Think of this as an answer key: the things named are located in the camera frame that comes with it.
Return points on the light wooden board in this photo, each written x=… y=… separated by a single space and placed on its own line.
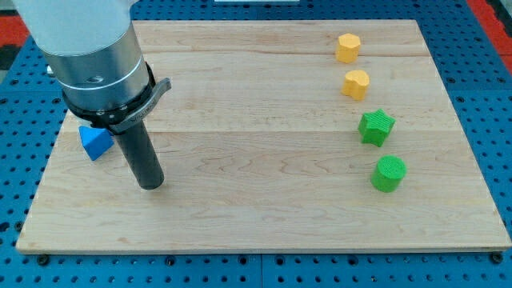
x=261 y=152

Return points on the yellow heart block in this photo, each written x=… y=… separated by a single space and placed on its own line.
x=355 y=84

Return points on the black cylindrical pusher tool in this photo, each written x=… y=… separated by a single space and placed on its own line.
x=140 y=155

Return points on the yellow hexagon block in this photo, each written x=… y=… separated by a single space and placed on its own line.
x=347 y=49

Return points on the blue triangular block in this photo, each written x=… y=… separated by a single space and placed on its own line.
x=95 y=141

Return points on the grey tool clamp bracket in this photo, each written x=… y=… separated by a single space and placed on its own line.
x=125 y=116

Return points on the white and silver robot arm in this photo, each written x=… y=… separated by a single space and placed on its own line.
x=91 y=47

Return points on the green cylinder block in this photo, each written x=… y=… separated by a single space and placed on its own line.
x=389 y=172

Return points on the green star block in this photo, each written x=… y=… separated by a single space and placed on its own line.
x=375 y=127

